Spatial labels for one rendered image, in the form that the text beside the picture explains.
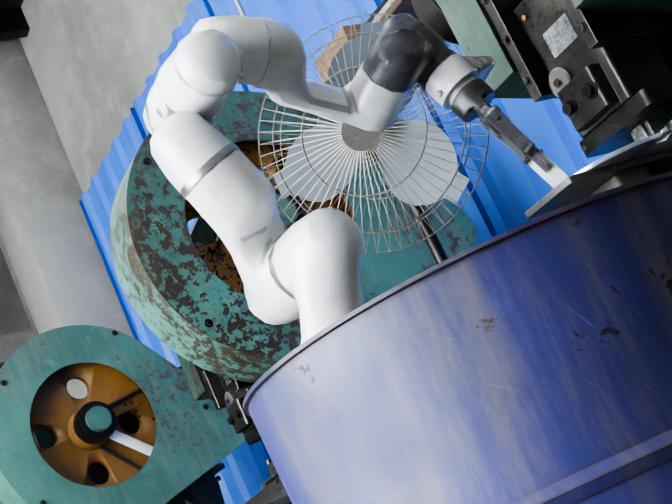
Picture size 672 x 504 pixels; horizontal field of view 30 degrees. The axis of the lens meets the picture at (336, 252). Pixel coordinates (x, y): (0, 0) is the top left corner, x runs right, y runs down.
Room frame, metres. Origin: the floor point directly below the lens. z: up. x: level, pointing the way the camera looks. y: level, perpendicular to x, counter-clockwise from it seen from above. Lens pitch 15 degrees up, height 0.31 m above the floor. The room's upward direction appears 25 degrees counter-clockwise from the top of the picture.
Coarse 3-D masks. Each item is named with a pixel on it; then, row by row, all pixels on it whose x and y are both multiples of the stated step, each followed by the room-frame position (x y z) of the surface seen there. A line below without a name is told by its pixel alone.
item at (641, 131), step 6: (648, 120) 2.17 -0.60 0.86; (654, 120) 2.17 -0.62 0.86; (642, 126) 2.17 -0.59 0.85; (648, 126) 2.17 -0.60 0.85; (654, 126) 2.17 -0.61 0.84; (636, 132) 2.18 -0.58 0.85; (642, 132) 2.17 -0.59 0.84; (648, 132) 2.17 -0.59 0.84; (654, 132) 2.16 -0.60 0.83; (636, 138) 2.19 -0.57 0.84; (642, 138) 2.18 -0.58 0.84
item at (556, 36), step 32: (544, 0) 2.14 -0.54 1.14; (544, 32) 2.17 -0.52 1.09; (576, 32) 2.11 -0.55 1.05; (544, 64) 2.20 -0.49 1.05; (576, 64) 2.14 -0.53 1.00; (608, 64) 2.09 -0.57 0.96; (640, 64) 2.12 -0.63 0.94; (576, 96) 2.13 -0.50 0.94; (608, 96) 2.09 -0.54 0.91; (576, 128) 2.16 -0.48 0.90
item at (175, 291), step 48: (240, 96) 3.32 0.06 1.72; (144, 144) 3.15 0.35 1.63; (240, 144) 3.37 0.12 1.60; (288, 144) 3.37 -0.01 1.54; (144, 192) 3.12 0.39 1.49; (144, 240) 3.09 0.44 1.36; (192, 240) 3.24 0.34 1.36; (384, 240) 3.45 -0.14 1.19; (144, 288) 3.12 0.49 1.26; (192, 288) 3.13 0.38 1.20; (240, 288) 3.28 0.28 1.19; (384, 288) 3.41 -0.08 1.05; (192, 336) 3.15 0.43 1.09; (240, 336) 3.16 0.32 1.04; (288, 336) 3.23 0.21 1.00; (192, 384) 3.76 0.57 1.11; (240, 384) 3.54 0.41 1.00; (240, 432) 3.67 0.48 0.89
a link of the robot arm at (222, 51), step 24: (216, 24) 1.77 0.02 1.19; (240, 24) 1.79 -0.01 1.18; (264, 24) 1.81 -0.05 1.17; (192, 48) 1.67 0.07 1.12; (216, 48) 1.68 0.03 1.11; (240, 48) 1.75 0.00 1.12; (264, 48) 1.81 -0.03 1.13; (168, 72) 1.71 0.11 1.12; (192, 72) 1.68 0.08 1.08; (216, 72) 1.68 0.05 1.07; (240, 72) 1.72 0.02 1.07; (264, 72) 1.83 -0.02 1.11; (168, 96) 1.73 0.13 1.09; (192, 96) 1.71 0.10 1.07; (216, 96) 1.72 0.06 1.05
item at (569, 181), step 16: (640, 160) 2.06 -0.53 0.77; (656, 160) 2.09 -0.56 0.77; (576, 176) 1.98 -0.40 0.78; (592, 176) 1.99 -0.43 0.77; (608, 176) 2.04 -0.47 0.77; (624, 176) 2.06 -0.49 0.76; (640, 176) 2.08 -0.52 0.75; (560, 192) 2.00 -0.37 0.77; (576, 192) 2.05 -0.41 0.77; (592, 192) 2.10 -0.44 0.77; (544, 208) 2.06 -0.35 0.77
